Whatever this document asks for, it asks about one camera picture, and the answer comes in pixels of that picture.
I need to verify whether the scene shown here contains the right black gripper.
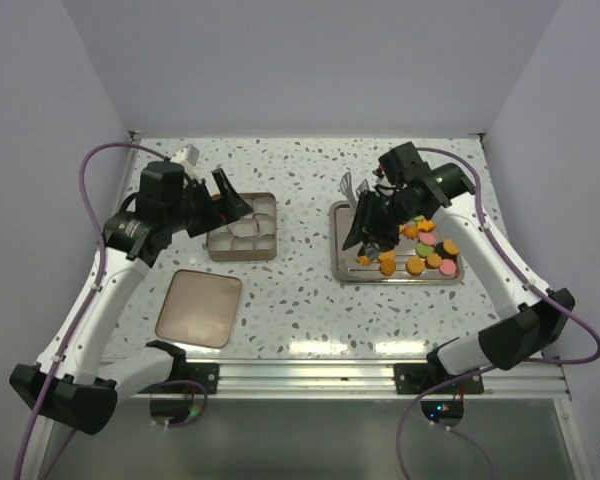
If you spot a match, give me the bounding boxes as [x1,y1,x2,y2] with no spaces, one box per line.
[343,189,421,257]

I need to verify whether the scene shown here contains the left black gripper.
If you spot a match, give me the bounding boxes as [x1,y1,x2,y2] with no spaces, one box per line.
[166,168,252,237]

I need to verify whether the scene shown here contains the metal tongs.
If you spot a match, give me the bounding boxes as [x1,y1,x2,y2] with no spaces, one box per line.
[338,171,370,210]

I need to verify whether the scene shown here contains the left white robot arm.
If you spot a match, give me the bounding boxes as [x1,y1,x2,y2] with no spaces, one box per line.
[9,161,252,435]

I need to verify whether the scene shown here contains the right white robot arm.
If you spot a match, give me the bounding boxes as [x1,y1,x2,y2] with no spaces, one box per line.
[342,142,575,393]

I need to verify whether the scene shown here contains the gold cookie tin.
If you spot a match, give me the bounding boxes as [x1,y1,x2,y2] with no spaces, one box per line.
[205,192,277,263]

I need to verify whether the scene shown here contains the green macaron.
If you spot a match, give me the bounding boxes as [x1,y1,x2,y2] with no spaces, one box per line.
[415,243,434,258]

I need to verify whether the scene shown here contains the silver metal tray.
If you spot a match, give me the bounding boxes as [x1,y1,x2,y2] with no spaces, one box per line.
[329,201,465,285]

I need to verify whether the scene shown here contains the orange sandwich cookie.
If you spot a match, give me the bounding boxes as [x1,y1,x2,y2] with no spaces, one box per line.
[405,257,426,276]

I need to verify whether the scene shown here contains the pink macaron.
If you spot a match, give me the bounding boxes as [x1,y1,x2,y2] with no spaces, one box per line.
[438,259,457,277]

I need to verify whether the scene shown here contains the gold tin lid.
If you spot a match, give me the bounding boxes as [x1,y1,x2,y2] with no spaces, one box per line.
[155,270,242,349]

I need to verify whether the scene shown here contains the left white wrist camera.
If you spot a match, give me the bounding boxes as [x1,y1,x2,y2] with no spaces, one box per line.
[171,144,200,181]

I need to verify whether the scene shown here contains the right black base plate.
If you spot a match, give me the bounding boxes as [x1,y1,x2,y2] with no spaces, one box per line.
[393,362,485,395]

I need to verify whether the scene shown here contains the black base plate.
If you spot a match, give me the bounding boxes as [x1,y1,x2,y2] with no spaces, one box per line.
[169,362,220,395]
[393,362,485,395]

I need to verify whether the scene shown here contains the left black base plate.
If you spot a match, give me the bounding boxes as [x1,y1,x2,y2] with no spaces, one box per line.
[169,362,220,395]

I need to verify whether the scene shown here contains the aluminium rail frame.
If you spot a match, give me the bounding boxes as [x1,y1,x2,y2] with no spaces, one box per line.
[99,357,566,399]

